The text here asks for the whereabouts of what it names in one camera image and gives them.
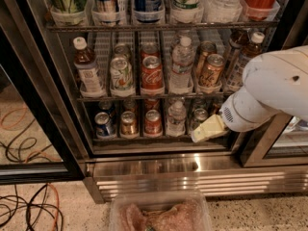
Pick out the red cola can middle shelf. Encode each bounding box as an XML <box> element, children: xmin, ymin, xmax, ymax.
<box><xmin>141</xmin><ymin>56</ymin><xmax>163</xmax><ymax>90</ymax></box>

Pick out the black floor cable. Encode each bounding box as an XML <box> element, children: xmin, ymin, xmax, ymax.
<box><xmin>0</xmin><ymin>183</ymin><xmax>64</xmax><ymax>231</ymax></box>

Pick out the tea bottle right rear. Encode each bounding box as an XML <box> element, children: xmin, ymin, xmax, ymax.
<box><xmin>223</xmin><ymin>29</ymin><xmax>249</xmax><ymax>76</ymax></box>

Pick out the gold can bottom shelf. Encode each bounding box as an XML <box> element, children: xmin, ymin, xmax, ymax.
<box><xmin>120</xmin><ymin>111</ymin><xmax>139</xmax><ymax>135</ymax></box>

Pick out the water bottle bottom shelf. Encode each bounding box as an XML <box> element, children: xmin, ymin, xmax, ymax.
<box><xmin>167</xmin><ymin>101</ymin><xmax>187</xmax><ymax>137</ymax></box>

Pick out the water bottle middle shelf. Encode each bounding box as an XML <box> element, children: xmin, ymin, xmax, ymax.
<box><xmin>170</xmin><ymin>37</ymin><xmax>195</xmax><ymax>89</ymax></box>

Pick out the glass fridge door left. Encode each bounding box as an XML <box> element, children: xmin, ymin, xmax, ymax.
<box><xmin>0</xmin><ymin>0</ymin><xmax>84</xmax><ymax>185</ymax></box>

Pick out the stainless steel fridge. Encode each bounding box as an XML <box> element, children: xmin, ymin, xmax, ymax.
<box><xmin>5</xmin><ymin>0</ymin><xmax>308</xmax><ymax>203</ymax></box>

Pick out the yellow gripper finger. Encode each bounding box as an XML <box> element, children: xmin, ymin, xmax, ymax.
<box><xmin>191</xmin><ymin>115</ymin><xmax>228</xmax><ymax>142</ymax></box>

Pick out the orange can shelf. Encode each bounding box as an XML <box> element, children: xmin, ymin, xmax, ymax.
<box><xmin>198</xmin><ymin>54</ymin><xmax>224</xmax><ymax>88</ymax></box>
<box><xmin>195</xmin><ymin>40</ymin><xmax>217</xmax><ymax>77</ymax></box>

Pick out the water bottle top shelf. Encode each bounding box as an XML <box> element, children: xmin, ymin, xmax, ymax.
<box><xmin>205</xmin><ymin>0</ymin><xmax>243</xmax><ymax>23</ymax></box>

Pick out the water bottle shelf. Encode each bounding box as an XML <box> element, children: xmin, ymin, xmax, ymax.
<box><xmin>170</xmin><ymin>37</ymin><xmax>195</xmax><ymax>89</ymax></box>
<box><xmin>167</xmin><ymin>101</ymin><xmax>187</xmax><ymax>137</ymax></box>
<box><xmin>205</xmin><ymin>0</ymin><xmax>243</xmax><ymax>23</ymax></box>

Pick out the tea bottle left middle shelf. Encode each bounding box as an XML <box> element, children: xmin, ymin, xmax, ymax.
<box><xmin>73</xmin><ymin>37</ymin><xmax>103</xmax><ymax>93</ymax></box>

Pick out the blue can bottom shelf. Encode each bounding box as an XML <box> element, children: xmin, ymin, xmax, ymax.
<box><xmin>94</xmin><ymin>112</ymin><xmax>116</xmax><ymax>138</ymax></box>

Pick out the white green soda can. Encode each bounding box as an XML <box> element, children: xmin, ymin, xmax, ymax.
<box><xmin>110</xmin><ymin>57</ymin><xmax>133</xmax><ymax>90</ymax></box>

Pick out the tea bottle right front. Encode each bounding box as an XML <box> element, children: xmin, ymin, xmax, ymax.
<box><xmin>226</xmin><ymin>32</ymin><xmax>265</xmax><ymax>91</ymax></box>

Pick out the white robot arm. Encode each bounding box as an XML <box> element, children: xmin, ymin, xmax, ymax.
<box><xmin>191</xmin><ymin>45</ymin><xmax>308</xmax><ymax>142</ymax></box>

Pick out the clear plastic bin with cloth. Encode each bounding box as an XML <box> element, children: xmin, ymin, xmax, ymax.
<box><xmin>109</xmin><ymin>191</ymin><xmax>213</xmax><ymax>231</ymax></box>

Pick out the red can bottom shelf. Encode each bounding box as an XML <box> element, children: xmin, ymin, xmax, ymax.
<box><xmin>144</xmin><ymin>110</ymin><xmax>162</xmax><ymax>135</ymax></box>

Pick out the orange floor cable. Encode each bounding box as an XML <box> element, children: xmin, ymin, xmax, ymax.
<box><xmin>46</xmin><ymin>182</ymin><xmax>61</xmax><ymax>231</ymax></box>

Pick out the tea bottle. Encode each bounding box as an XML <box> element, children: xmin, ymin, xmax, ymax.
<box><xmin>226</xmin><ymin>32</ymin><xmax>265</xmax><ymax>91</ymax></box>
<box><xmin>223</xmin><ymin>29</ymin><xmax>249</xmax><ymax>76</ymax></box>

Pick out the silver green can bottom shelf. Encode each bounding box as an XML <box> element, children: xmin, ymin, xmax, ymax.
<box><xmin>189</xmin><ymin>108</ymin><xmax>209</xmax><ymax>133</ymax></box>

